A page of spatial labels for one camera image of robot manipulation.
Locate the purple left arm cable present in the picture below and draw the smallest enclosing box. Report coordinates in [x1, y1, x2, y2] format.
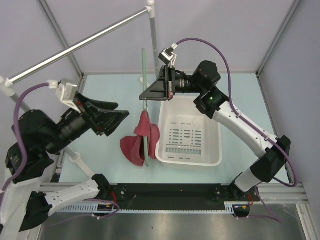
[0, 83, 51, 208]

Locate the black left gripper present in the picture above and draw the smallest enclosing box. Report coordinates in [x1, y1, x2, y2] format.
[46, 90, 131, 154]

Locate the mint green plastic hanger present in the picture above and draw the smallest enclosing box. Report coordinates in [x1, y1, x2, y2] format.
[141, 48, 150, 167]

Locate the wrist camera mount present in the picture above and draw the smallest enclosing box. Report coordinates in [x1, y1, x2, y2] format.
[158, 43, 178, 67]
[46, 78, 80, 113]

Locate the metal clothes rack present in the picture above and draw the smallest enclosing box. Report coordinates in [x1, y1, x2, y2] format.
[0, 0, 164, 178]

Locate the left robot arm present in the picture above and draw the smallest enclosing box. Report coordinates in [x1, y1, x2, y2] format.
[0, 93, 130, 238]

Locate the white slotted cable duct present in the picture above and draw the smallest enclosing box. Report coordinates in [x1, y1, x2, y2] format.
[58, 202, 250, 215]

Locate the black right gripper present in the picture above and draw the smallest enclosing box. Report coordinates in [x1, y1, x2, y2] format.
[139, 65, 205, 102]

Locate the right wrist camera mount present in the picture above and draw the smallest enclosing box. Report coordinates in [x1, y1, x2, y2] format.
[158, 43, 178, 67]

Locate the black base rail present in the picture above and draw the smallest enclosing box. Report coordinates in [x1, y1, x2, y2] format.
[104, 183, 254, 210]

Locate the white plastic basket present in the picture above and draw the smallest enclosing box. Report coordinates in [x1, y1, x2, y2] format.
[155, 96, 223, 171]

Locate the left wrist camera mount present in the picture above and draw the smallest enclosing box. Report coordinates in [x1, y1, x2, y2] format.
[46, 78, 80, 113]

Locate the red tank top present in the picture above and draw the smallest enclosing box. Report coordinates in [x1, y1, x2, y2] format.
[120, 111, 160, 167]

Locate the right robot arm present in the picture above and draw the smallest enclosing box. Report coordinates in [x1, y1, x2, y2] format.
[139, 60, 291, 201]

